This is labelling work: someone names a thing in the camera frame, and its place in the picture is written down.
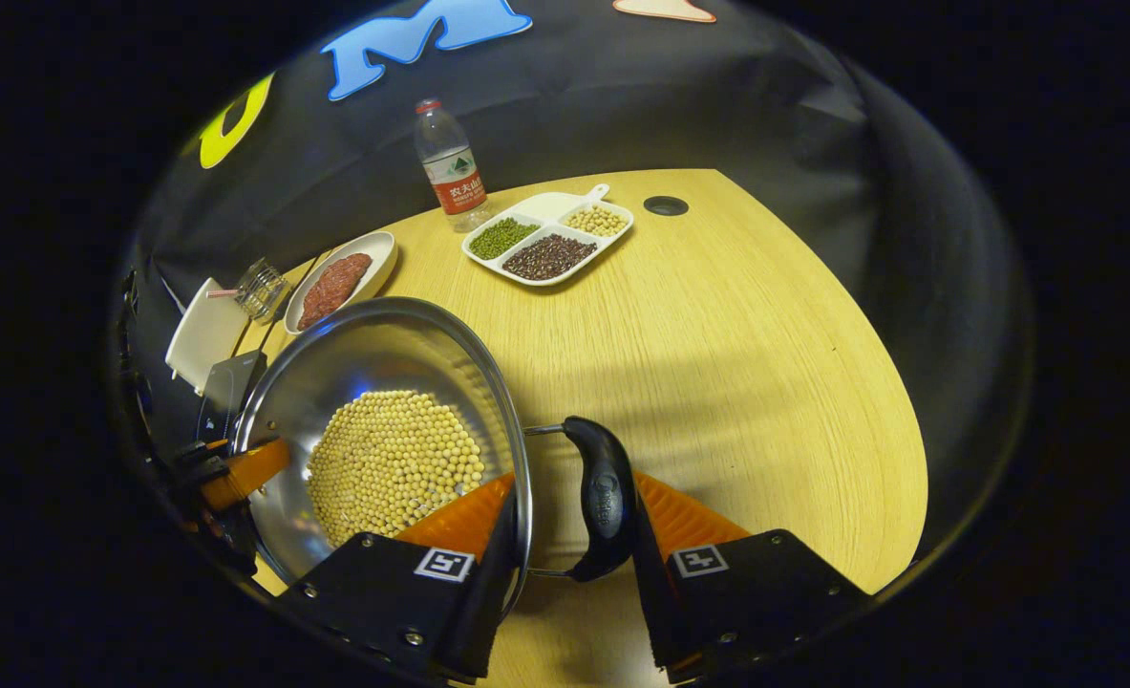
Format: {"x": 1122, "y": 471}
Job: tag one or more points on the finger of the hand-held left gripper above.
{"x": 249, "y": 470}

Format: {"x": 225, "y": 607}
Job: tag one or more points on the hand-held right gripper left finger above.
{"x": 483, "y": 621}

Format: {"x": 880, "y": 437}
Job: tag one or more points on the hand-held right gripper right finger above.
{"x": 655, "y": 612}

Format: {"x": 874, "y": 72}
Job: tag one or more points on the black induction cooktop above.
{"x": 230, "y": 392}

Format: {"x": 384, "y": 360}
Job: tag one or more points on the pile of soybeans in pot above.
{"x": 393, "y": 468}

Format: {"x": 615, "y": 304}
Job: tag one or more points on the white toaster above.
{"x": 203, "y": 334}

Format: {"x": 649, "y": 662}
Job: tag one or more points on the red-brown meat piece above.
{"x": 321, "y": 306}
{"x": 352, "y": 270}

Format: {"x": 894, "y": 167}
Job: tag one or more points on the white round plate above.
{"x": 378, "y": 258}

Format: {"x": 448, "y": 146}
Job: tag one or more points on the heap of green mung beans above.
{"x": 502, "y": 239}

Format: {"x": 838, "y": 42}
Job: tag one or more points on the plastic water bottle red label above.
{"x": 452, "y": 172}

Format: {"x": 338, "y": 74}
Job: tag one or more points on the heap of dark red beans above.
{"x": 550, "y": 258}

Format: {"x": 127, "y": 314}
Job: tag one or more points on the heap of yellow beans in dish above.
{"x": 596, "y": 221}

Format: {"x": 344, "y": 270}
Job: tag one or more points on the white divided dish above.
{"x": 550, "y": 205}

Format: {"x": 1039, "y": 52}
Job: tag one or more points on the black table grommet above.
{"x": 666, "y": 205}

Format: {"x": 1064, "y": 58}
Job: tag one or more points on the black backdrop cloth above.
{"x": 622, "y": 105}

